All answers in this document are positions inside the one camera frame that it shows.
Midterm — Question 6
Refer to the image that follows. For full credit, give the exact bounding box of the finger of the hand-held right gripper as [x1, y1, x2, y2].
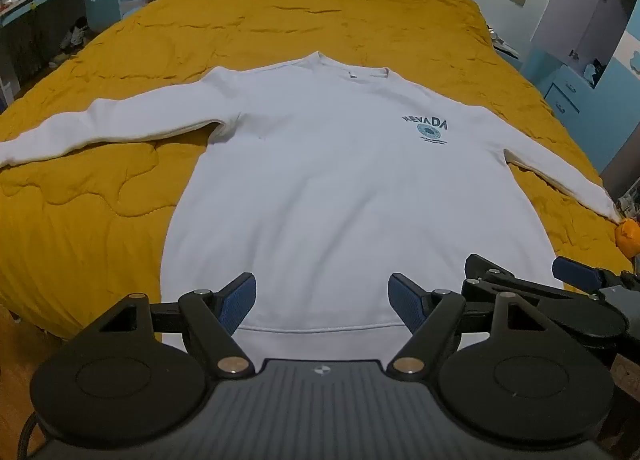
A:
[462, 254, 597, 303]
[552, 256, 622, 294]

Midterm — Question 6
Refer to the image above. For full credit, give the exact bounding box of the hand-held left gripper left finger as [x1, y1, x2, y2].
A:
[92, 271, 258, 381]

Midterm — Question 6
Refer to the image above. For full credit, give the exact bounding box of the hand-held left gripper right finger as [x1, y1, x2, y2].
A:
[387, 271, 553, 381]

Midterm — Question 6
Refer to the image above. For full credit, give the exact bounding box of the white printed sweatshirt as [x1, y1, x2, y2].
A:
[0, 51, 623, 371]

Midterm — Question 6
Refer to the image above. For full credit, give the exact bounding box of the orange object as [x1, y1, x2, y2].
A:
[614, 219, 640, 258]

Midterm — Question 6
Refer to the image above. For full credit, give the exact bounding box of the wooden stool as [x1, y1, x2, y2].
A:
[597, 355, 640, 446]

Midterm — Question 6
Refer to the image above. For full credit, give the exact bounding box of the blue drawer cabinet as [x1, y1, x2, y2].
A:
[522, 47, 598, 116]

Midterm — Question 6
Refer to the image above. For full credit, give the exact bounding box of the blue and white wardrobe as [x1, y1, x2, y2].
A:
[530, 0, 640, 176]

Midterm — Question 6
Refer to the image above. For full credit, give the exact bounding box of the mustard yellow quilt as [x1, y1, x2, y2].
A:
[0, 0, 640, 341]

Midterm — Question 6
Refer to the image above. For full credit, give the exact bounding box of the pair of shoes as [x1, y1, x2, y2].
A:
[59, 17, 93, 52]

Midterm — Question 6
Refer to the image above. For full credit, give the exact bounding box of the blue edged desk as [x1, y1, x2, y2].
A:
[0, 0, 88, 91]

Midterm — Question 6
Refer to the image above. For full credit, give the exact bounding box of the black cable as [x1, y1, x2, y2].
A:
[19, 412, 48, 460]

